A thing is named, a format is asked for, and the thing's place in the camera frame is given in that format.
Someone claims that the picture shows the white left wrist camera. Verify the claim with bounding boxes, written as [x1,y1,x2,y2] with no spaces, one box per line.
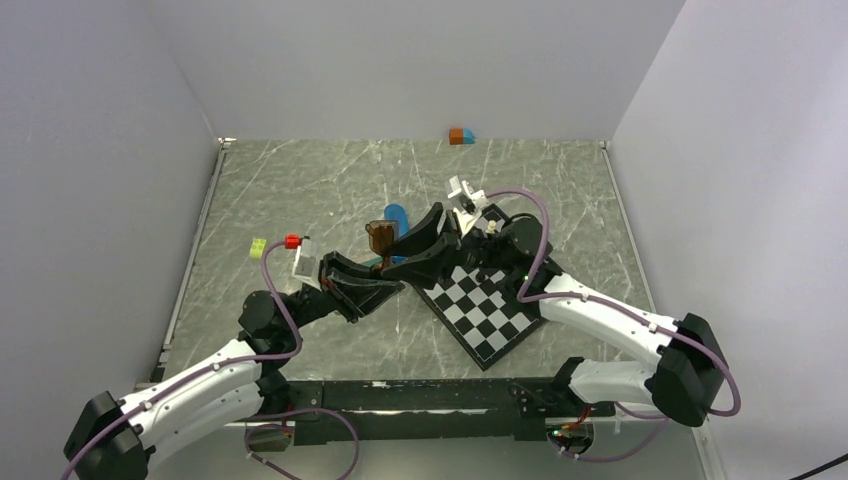
[283,234,321,289]

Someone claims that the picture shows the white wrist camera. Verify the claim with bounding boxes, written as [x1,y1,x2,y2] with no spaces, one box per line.
[283,234,321,289]
[445,176,488,235]

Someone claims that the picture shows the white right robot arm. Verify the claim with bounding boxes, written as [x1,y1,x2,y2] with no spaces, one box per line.
[379,205,729,427]

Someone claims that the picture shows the orange block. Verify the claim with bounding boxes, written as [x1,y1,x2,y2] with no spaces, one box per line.
[448,128,465,145]

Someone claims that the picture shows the black white chessboard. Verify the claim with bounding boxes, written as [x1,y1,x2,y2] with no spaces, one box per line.
[414,204,551,372]

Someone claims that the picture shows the brown sunglasses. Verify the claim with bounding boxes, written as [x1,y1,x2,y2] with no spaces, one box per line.
[365,219,396,270]

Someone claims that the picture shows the black base frame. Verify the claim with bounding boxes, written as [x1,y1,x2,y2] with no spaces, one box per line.
[251,378,615,446]

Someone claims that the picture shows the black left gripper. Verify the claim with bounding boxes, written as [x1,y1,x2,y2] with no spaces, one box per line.
[284,250,405,333]

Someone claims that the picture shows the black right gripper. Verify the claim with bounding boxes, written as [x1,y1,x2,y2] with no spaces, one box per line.
[380,203,516,291]

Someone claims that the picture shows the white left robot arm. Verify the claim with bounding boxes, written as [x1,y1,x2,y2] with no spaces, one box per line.
[61,239,405,479]

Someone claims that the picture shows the lime green toy brick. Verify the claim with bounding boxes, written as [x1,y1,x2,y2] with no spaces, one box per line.
[249,238,267,260]

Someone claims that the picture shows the blue glasses case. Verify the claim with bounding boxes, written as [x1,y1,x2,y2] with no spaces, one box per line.
[383,203,409,241]

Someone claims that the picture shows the blue block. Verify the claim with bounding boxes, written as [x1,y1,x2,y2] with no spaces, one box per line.
[462,128,476,145]

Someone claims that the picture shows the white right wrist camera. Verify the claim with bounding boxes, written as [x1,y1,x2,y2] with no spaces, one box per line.
[445,176,488,235]

